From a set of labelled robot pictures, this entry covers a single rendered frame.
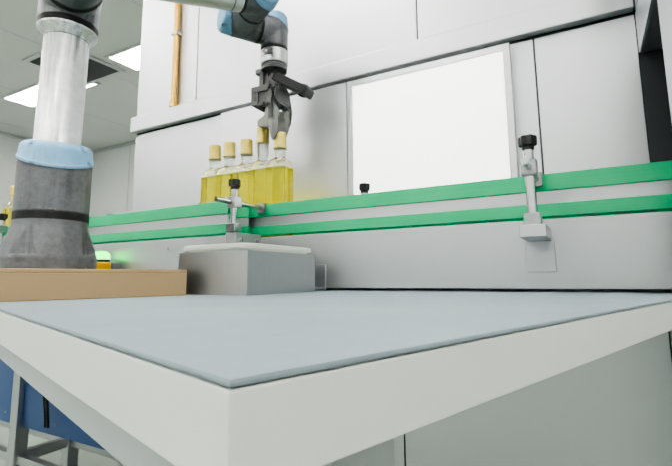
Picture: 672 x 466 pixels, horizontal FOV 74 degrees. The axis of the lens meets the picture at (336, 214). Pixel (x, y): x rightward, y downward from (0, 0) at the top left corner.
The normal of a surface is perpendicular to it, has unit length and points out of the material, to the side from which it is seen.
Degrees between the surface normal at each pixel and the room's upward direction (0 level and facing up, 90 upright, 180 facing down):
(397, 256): 90
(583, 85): 90
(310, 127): 90
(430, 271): 90
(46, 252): 72
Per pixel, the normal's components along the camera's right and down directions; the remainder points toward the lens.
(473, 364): 0.68, -0.11
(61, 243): 0.67, -0.40
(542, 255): -0.49, -0.11
